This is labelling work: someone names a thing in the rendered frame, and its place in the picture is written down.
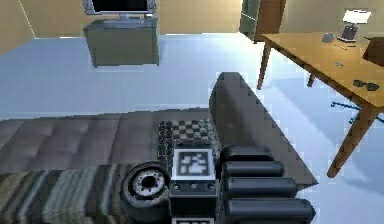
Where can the striped grey green blanket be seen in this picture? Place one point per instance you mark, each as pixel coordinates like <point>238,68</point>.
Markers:
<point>56,196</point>

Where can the green and brown cupboard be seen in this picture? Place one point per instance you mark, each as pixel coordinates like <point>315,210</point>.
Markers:
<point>261,18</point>

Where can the black and white chessboard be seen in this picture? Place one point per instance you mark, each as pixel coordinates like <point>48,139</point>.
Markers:
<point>188,131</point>

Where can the grey television set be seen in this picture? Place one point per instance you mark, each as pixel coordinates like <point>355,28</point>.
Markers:
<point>120,10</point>

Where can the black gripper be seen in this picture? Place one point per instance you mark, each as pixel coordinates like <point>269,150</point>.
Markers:
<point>146,190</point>

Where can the dark sunglasses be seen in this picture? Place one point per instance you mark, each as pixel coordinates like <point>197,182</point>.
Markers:
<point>366,85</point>

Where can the olive green television stand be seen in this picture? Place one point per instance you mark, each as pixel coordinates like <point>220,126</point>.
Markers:
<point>122,43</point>

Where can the dark grey sofa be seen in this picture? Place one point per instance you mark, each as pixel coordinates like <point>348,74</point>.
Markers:
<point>240,126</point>

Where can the small grey flat item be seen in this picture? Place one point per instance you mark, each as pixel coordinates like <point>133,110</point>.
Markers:
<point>338,64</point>

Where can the small grey object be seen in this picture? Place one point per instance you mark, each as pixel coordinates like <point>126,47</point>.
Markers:
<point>328,37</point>

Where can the wooden table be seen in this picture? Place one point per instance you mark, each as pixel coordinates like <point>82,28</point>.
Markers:
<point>333,63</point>

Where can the brown cardboard box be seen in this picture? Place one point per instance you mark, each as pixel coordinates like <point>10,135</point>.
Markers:
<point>375,50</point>

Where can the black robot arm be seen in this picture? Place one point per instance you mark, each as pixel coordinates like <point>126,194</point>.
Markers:
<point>243,190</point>

